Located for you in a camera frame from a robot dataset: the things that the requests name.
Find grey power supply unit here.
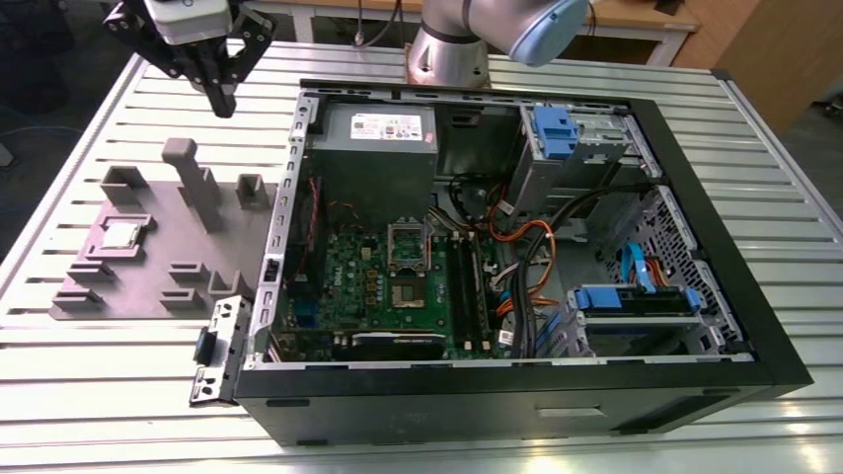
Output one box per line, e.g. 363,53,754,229
307,101,442,226

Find black graphics card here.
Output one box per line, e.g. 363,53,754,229
332,329,447,361

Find white wire bundle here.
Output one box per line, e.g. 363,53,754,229
490,260,522,290

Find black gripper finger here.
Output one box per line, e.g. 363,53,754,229
101,0,223,119
216,7,277,119

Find wooden desk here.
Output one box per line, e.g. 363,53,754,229
288,0,699,68

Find CPU socket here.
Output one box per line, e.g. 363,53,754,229
388,279,435,311

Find metal disk bay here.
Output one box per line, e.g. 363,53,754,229
566,283,752,356

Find black PC case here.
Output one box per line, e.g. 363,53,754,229
233,76,815,448

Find silver CPU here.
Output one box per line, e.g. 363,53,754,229
96,219,145,249

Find orange wire bundle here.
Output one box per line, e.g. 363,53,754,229
487,219,560,317

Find green motherboard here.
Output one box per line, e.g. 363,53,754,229
272,197,515,361

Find grey parts rack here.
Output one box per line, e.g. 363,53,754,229
49,137,281,323

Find yellow black power wires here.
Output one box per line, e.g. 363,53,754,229
426,204,476,237

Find blue drive bay latch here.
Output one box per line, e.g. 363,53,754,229
534,106,580,160

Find metal socket cover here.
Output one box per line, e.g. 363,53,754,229
384,219,436,276

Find black hanging cable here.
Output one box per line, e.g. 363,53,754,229
354,0,404,48

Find brown wooden cabinet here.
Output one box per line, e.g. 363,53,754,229
671,0,843,135

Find hard disk in blue carrier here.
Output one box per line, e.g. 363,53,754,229
570,285,703,317

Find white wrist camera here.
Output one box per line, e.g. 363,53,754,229
148,0,233,44

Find blue flat data cable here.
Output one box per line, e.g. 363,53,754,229
622,241,660,295

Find black chair base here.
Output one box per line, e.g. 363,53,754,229
810,87,843,119

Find multicoloured fan wire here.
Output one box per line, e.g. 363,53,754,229
327,198,366,232

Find red black twisted wire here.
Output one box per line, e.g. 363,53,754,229
295,177,324,283

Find thick black cable bundle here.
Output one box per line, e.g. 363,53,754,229
510,182,660,359

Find RAM slot with white clips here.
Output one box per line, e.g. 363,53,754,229
455,232,476,351

